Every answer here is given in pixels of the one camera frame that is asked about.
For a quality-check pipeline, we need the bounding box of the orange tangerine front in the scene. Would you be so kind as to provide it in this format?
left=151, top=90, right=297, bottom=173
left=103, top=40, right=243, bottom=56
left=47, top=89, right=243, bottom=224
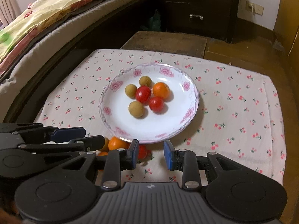
left=97, top=151, right=110, bottom=171

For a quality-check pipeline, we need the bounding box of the orange tangerine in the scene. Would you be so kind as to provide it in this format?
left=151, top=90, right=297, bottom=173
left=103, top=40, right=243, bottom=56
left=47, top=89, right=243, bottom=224
left=108, top=136, right=130, bottom=151
left=152, top=82, right=170, bottom=99
left=97, top=151, right=110, bottom=171

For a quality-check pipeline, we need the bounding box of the red tomato front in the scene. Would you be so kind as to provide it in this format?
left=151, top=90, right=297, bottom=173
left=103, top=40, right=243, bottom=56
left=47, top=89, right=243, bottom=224
left=138, top=145, right=147, bottom=160

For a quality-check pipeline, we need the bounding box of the red tomato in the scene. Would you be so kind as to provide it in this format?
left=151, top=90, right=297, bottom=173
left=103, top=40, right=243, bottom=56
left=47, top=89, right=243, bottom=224
left=135, top=86, right=152, bottom=104
left=149, top=97, right=164, bottom=113
left=138, top=145, right=147, bottom=160

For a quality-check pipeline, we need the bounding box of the tan longan front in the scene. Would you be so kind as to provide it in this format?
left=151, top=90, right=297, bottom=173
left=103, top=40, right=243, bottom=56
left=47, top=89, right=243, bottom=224
left=128, top=101, right=144, bottom=118

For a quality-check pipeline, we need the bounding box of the red tomato back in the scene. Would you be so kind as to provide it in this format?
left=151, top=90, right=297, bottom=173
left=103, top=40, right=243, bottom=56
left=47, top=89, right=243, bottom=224
left=135, top=86, right=152, bottom=104

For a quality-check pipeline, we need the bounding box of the orange tangerine back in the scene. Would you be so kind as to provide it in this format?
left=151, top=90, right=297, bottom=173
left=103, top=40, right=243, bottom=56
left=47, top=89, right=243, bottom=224
left=152, top=82, right=170, bottom=99

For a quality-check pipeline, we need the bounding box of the tan longan back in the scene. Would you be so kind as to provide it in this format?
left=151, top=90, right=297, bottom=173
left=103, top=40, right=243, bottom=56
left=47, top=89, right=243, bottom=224
left=139, top=76, right=152, bottom=87

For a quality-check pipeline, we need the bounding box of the white floral plate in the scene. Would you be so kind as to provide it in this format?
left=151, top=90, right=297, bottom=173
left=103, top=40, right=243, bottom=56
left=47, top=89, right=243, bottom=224
left=99, top=63, right=200, bottom=144

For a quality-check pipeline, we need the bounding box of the grey bed mattress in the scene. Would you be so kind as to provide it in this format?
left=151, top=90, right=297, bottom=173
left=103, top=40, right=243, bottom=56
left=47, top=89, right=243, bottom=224
left=1, top=0, right=146, bottom=123

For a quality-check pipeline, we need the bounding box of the cherry print tablecloth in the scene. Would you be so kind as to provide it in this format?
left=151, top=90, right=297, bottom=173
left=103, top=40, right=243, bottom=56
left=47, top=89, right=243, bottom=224
left=35, top=49, right=286, bottom=183

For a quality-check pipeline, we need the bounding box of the dark wooden stool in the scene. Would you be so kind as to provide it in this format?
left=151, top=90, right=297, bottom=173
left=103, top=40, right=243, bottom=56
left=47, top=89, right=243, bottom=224
left=122, top=31, right=207, bottom=58

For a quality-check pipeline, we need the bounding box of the floral quilt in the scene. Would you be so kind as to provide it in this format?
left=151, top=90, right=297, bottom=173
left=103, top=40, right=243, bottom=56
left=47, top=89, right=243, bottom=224
left=0, top=0, right=153, bottom=70

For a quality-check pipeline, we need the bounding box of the dark wooden nightstand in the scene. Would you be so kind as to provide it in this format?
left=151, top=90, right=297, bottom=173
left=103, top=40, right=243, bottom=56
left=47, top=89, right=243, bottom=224
left=157, top=0, right=239, bottom=43

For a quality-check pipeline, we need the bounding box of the yellow wooden wardrobe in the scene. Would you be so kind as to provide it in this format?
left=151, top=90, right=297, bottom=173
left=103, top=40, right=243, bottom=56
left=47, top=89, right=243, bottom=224
left=274, top=0, right=298, bottom=56

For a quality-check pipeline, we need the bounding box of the wall power outlet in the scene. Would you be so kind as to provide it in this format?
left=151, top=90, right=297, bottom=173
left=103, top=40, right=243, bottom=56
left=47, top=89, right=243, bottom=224
left=245, top=1, right=264, bottom=16

